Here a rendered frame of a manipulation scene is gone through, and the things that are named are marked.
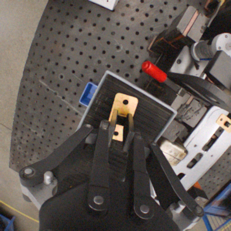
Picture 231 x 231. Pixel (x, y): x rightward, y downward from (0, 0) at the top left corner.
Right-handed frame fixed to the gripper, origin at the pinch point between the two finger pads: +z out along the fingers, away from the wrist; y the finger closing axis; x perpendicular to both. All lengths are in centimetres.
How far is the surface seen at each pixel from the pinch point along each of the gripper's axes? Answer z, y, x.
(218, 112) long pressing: 19.9, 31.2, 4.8
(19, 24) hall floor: 120, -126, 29
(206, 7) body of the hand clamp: 48, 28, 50
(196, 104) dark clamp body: 12.2, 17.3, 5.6
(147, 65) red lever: 4.3, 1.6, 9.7
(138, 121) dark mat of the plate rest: 4.0, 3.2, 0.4
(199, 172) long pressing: 19.9, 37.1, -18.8
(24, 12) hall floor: 120, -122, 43
